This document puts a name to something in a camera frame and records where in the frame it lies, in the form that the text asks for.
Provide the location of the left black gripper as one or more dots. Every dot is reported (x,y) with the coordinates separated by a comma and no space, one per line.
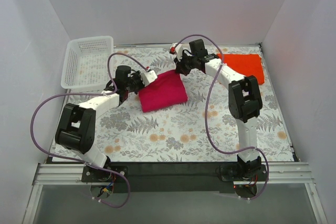
(138,84)

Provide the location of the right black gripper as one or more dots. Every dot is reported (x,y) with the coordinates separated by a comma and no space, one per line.
(181,64)

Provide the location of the pink t shirt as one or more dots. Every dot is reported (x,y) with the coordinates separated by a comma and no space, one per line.
(167,90)

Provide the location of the white plastic basket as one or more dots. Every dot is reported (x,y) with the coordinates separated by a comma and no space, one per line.
(85,63)

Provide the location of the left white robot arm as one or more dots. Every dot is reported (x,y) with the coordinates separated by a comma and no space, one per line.
(77,124)

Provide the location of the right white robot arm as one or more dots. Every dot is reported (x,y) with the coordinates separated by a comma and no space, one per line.
(244,99)

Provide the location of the floral table mat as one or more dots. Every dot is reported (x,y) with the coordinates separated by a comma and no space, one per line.
(177,133)

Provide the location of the folded orange t shirt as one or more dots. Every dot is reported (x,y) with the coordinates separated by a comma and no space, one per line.
(248,65)

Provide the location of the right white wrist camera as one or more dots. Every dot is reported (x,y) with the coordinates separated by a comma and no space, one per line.
(176,50)

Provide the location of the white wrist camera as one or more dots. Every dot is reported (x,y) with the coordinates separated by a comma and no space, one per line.
(148,76)
(176,50)

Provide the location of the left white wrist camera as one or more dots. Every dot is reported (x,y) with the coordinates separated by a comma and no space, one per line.
(148,76)

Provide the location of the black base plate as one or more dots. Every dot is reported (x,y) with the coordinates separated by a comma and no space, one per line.
(173,176)

